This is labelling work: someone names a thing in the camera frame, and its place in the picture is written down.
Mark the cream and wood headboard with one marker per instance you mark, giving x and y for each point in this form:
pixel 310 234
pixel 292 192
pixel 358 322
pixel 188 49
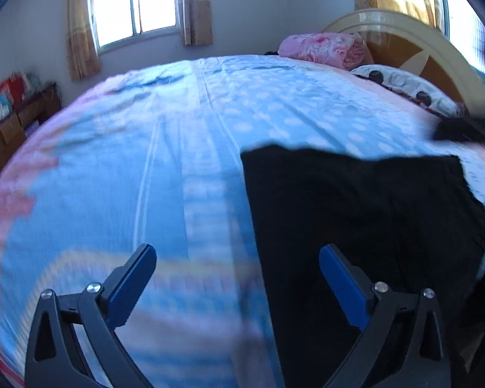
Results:
pixel 428 44

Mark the window with white frame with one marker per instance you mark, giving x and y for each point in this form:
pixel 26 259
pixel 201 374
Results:
pixel 133 4

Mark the bed with blue-pink sheet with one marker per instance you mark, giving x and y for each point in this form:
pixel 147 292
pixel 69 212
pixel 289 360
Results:
pixel 145 149

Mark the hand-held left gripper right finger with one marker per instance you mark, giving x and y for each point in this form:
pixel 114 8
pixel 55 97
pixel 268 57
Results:
pixel 343 283

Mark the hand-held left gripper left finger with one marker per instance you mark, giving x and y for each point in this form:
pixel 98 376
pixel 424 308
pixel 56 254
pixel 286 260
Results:
pixel 131 283

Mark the dark cloth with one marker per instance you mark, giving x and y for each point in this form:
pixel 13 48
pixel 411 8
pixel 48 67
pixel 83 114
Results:
pixel 460 131

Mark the pink floral quilt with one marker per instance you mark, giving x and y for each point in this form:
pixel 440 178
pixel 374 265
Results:
pixel 323 48

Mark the black pants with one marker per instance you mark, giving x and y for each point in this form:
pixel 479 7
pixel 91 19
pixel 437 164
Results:
pixel 347 218

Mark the wooden cabinet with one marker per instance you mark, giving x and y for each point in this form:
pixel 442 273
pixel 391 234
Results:
pixel 8 133

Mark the white patterned pillow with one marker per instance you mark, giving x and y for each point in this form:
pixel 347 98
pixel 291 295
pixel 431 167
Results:
pixel 404 83

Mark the bright side window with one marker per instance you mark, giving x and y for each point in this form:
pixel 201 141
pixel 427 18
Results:
pixel 464 28

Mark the beige patterned curtain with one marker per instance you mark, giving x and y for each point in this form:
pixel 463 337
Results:
pixel 81 28
pixel 196 8

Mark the red bag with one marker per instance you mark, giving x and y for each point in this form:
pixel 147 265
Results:
pixel 10 87

